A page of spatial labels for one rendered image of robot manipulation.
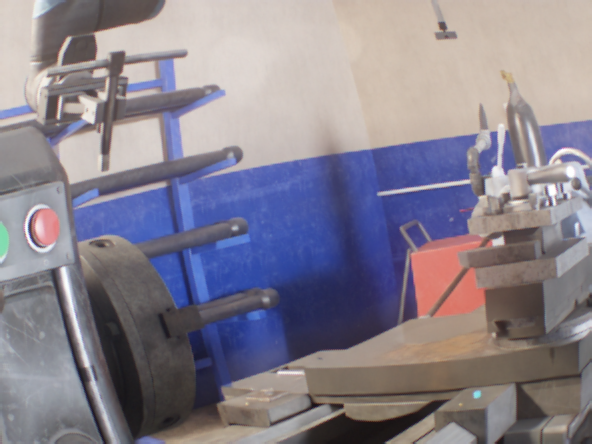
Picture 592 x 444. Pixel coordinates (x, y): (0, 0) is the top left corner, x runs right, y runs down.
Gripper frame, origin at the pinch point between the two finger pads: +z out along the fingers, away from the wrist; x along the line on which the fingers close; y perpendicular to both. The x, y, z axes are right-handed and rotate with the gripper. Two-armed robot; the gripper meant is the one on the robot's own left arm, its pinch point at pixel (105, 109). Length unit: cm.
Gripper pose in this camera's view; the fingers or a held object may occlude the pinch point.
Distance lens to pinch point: 87.7
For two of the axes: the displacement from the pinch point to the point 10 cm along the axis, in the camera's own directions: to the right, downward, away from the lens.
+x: -8.0, 1.2, -5.9
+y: -0.9, 9.5, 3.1
